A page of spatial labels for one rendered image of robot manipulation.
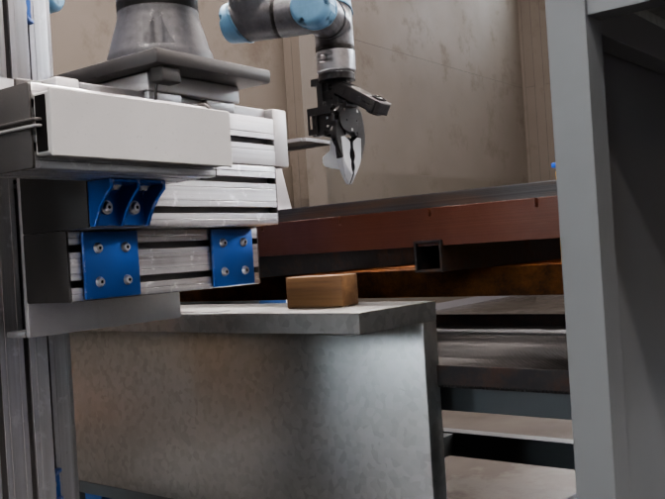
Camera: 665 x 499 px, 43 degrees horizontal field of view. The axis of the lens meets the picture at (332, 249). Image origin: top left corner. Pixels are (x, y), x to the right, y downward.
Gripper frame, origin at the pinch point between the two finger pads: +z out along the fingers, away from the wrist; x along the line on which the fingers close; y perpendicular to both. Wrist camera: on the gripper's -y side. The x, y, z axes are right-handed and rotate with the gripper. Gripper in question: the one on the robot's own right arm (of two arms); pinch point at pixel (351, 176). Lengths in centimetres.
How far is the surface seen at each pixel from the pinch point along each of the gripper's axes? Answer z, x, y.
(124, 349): 32, 21, 46
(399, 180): -60, -666, 439
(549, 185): 6.3, 11.9, -45.5
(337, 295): 20.8, 26.9, -16.3
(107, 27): -163, -267, 421
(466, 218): 10.2, 16.4, -33.7
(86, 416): 46, 21, 61
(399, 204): 6.8, 12.0, -18.7
